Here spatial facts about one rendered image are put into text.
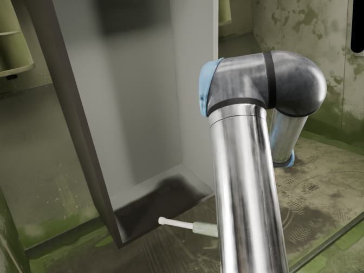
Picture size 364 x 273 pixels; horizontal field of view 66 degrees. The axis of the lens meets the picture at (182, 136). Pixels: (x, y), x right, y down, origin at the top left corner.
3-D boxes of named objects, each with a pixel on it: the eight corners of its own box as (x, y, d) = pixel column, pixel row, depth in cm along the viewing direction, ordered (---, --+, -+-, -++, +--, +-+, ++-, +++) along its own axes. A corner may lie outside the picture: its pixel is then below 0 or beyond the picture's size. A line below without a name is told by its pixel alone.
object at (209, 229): (274, 227, 126) (264, 234, 106) (274, 239, 125) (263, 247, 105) (179, 212, 149) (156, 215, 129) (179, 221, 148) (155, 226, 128)
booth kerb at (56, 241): (32, 264, 192) (24, 250, 187) (31, 262, 193) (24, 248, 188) (299, 132, 300) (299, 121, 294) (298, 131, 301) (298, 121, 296)
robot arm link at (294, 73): (334, 27, 52) (288, 144, 114) (265, 39, 55) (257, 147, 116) (349, 80, 48) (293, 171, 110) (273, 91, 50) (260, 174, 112)
